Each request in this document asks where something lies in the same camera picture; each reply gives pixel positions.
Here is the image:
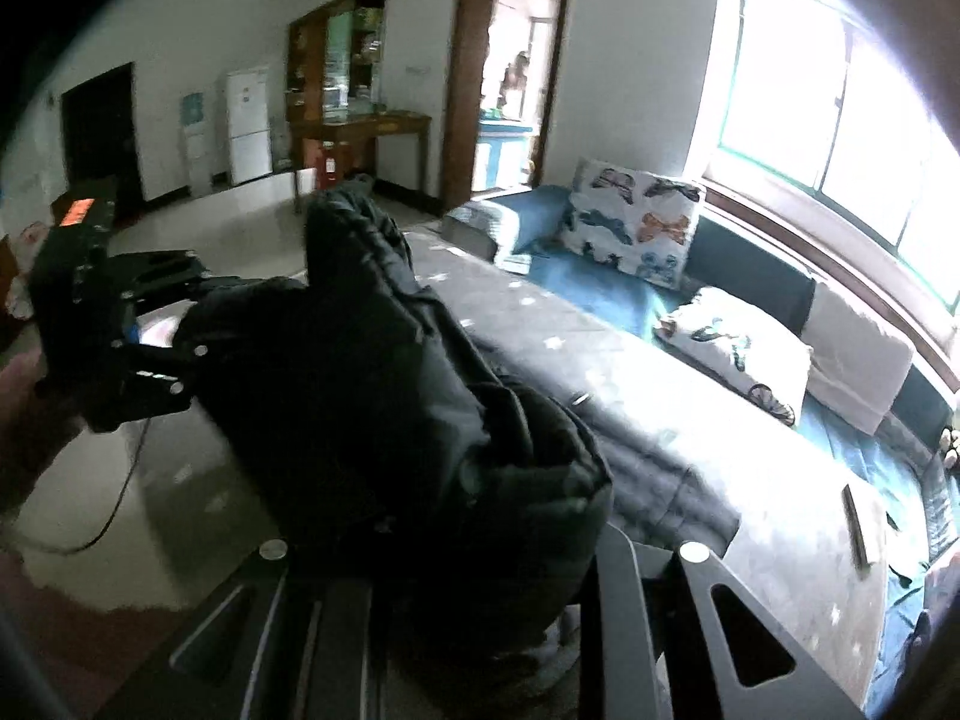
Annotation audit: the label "black quilted puffer jacket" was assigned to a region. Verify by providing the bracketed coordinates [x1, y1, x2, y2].
[175, 172, 746, 685]

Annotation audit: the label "person's left hand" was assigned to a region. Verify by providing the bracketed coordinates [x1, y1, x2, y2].
[0, 349, 46, 439]

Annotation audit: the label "grey star quilted blanket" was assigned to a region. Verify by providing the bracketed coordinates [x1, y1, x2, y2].
[405, 227, 887, 704]

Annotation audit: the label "white water dispenser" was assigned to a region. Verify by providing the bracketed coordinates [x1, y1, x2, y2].
[181, 91, 213, 197]

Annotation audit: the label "dark remote on bed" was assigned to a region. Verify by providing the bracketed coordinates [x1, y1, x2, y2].
[841, 484, 871, 567]

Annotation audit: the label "white refrigerator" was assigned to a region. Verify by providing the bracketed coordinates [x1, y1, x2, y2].
[224, 67, 272, 185]

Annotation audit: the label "blue bed sheet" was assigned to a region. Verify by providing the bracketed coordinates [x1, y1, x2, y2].
[441, 185, 958, 718]

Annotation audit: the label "flat butterfly print pillow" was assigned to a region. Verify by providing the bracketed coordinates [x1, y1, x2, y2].
[654, 286, 812, 427]

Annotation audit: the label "wooden desk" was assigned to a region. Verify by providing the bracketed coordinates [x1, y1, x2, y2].
[288, 110, 441, 213]

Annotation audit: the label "white headboard cushion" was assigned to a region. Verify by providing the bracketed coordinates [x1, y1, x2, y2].
[800, 280, 916, 436]

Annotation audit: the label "wooden display cabinet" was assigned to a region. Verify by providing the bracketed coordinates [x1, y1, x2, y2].
[285, 0, 387, 122]

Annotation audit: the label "stuffed toy animals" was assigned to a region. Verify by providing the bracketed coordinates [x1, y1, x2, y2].
[937, 426, 960, 472]

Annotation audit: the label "dark teal headboard cushion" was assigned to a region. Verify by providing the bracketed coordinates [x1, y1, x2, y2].
[685, 215, 815, 335]

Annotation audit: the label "upright butterfly print pillow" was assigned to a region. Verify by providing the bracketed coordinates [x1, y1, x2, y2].
[558, 158, 706, 289]

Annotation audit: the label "blue white cabinet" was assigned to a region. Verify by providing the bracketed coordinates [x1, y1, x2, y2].
[472, 119, 532, 193]

